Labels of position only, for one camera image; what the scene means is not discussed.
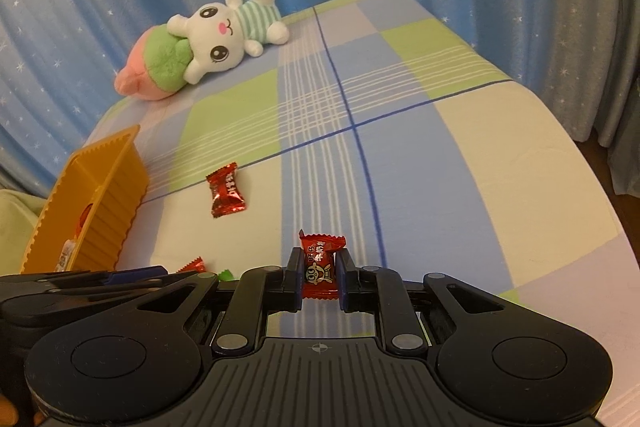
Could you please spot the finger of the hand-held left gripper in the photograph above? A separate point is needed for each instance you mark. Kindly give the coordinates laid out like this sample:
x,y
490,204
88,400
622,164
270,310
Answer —
x,y
135,276
125,291

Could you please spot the red foil candy white print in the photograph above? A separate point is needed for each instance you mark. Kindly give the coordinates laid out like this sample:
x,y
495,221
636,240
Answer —
x,y
226,192

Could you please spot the golden plastic tray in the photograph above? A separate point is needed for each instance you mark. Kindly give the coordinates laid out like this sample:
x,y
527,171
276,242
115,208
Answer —
x,y
105,202

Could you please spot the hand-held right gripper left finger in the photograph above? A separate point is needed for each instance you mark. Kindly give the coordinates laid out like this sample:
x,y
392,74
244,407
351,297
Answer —
x,y
299,279

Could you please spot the clear snack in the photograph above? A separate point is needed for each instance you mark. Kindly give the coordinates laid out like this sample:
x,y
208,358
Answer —
x,y
66,254

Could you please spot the rabbit and peach plush toy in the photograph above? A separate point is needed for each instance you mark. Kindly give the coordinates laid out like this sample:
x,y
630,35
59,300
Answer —
x,y
215,42

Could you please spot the light green blanket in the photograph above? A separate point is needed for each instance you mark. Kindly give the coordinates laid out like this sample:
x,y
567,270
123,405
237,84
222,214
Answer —
x,y
15,227

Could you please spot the green snack packet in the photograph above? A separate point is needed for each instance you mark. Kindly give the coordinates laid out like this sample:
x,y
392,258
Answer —
x,y
226,275

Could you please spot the red candy cartoon print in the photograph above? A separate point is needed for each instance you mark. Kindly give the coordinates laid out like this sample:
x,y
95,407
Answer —
x,y
320,274

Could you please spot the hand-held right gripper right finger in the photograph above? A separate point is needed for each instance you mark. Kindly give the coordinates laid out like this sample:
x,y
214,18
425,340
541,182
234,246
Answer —
x,y
341,279

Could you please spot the plaid bed sheet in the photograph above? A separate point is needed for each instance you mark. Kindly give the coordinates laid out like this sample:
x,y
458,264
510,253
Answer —
x,y
425,187

